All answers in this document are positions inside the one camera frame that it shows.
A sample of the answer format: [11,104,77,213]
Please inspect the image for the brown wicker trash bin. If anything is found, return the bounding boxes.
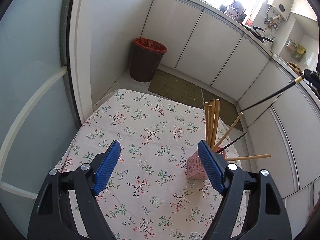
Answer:
[130,38,168,82]

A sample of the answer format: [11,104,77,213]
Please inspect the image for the black chopstick gold band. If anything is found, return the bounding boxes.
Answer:
[240,74,305,112]

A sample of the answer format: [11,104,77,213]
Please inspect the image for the pink perforated utensil holder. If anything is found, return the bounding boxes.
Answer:
[187,150,227,180]

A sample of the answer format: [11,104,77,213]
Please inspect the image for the floral tablecloth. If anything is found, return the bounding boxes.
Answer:
[53,88,249,240]

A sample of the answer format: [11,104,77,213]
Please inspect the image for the white wall water heater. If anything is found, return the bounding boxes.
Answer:
[267,0,293,21]

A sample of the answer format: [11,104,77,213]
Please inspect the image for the white kitchen cabinets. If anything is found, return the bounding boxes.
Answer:
[142,0,319,197]

